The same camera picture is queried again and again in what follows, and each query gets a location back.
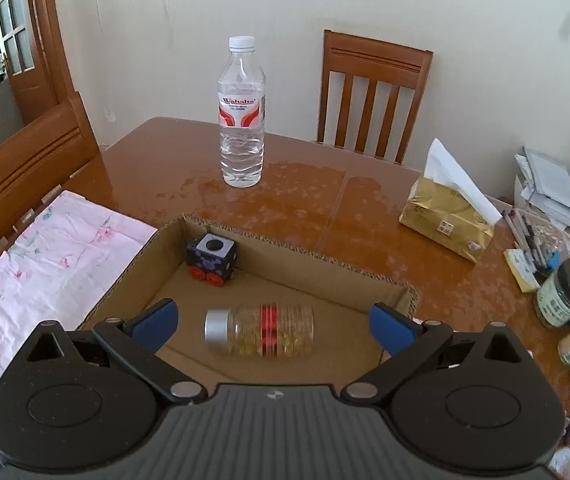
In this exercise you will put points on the clear plastic bag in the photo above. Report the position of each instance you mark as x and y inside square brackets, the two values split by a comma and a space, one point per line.
[550, 237]

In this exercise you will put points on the yellow sticky note pad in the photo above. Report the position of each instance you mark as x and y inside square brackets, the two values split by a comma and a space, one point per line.
[521, 272]

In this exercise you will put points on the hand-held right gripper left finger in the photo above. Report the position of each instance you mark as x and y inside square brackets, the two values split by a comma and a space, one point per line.
[157, 324]

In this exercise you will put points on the glass jar dark lid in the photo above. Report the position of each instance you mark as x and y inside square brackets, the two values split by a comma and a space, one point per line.
[562, 295]

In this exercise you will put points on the stack of white papers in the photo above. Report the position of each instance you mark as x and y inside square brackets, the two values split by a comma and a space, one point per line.
[555, 185]

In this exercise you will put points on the clear capsule bottle silver lid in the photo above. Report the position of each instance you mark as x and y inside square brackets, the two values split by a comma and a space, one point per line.
[265, 332]

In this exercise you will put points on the wooden door with glass panes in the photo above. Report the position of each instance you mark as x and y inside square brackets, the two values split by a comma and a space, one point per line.
[32, 92]

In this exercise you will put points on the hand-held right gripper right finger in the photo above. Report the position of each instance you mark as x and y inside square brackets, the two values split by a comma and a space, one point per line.
[390, 329]

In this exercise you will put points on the pink printed cloth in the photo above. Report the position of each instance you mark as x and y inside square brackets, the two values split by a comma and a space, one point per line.
[40, 270]

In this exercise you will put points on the gold tissue pack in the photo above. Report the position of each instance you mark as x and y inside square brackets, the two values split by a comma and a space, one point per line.
[440, 217]

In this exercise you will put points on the black toy cube red wheels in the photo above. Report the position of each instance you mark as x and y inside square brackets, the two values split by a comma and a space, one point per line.
[212, 260]

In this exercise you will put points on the cardboard box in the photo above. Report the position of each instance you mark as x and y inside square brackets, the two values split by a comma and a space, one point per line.
[270, 272]

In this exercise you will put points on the clear plastic water bottle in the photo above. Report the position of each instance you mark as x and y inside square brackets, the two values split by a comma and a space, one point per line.
[242, 152]

